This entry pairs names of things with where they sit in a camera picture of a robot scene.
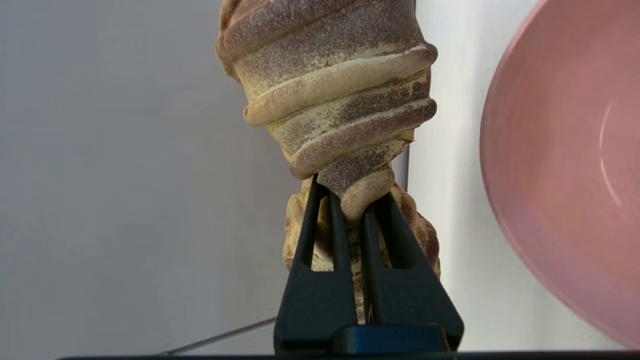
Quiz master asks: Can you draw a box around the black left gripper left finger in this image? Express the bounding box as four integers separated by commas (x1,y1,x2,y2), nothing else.
273,174,359,356

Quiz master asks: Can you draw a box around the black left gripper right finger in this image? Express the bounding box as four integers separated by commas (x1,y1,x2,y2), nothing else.
360,191,465,352

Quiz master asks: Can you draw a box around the long twisted brown bread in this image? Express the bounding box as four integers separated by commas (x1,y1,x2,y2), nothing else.
214,0,442,326

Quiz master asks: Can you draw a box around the pink bowl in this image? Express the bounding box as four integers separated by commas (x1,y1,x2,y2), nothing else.
478,0,640,350

